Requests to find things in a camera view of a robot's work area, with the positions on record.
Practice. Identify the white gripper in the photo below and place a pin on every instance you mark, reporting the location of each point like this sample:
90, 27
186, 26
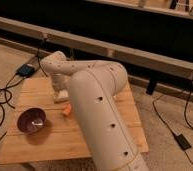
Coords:
59, 82

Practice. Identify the white sponge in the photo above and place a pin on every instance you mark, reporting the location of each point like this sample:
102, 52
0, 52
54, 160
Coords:
61, 96

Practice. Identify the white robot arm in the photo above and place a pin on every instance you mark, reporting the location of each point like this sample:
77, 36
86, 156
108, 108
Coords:
91, 87

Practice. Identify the orange carrot toy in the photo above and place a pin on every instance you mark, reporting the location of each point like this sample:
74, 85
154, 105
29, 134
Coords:
67, 110

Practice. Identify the black power adapter left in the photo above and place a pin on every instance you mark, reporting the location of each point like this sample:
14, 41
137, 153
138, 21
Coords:
25, 71

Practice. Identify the dark purple bowl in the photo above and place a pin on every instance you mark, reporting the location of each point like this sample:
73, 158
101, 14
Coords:
31, 120

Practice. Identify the wooden table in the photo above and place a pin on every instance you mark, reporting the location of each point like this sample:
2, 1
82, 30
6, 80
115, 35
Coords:
60, 138

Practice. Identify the black power brick right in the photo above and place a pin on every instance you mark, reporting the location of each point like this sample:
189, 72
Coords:
182, 142

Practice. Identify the long grey rail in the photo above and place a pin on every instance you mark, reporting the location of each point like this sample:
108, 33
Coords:
137, 57

